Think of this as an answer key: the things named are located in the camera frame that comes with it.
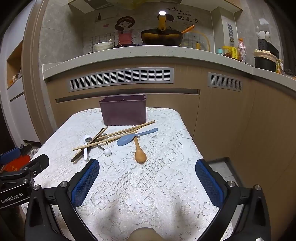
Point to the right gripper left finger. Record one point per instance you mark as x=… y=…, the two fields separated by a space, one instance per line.
x=41 y=222

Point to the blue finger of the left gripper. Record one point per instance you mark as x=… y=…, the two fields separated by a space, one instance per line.
x=10 y=156

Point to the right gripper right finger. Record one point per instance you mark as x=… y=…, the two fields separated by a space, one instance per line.
x=253 y=222

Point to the small white ball spoon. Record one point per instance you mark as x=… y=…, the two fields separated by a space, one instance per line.
x=107 y=152

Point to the wooden spoon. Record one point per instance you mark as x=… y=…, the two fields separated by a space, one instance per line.
x=140 y=155

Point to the wooden chopstick one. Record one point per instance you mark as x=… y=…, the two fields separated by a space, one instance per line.
x=110 y=135

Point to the white plastic spoon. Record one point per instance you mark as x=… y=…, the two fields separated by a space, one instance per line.
x=87 y=140

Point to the kitchen countertop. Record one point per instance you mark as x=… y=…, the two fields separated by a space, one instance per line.
x=161 y=53

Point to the red floor mat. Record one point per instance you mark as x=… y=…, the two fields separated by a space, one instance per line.
x=17 y=164

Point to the white lace tablecloth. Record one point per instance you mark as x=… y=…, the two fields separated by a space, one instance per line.
x=164 y=193

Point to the purple utensil holder box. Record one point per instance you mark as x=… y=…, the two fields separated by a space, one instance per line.
x=124 y=110

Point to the white bowl on counter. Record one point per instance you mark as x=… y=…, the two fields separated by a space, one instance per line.
x=103 y=46

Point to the small grey vent grille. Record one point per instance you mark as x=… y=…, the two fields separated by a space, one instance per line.
x=225 y=82

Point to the large grey vent grille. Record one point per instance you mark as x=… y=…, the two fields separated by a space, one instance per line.
x=124 y=76

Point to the black pot with lid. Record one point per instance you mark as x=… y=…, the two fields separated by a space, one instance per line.
x=265 y=60

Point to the bottle with orange cap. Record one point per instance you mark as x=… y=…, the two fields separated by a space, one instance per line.
x=241 y=51

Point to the yellow package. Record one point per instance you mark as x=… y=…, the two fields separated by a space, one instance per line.
x=230 y=52

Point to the black utensil rack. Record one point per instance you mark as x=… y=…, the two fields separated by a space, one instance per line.
x=267 y=46

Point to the black wok on stove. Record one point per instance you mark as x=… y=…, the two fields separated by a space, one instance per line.
x=168 y=37

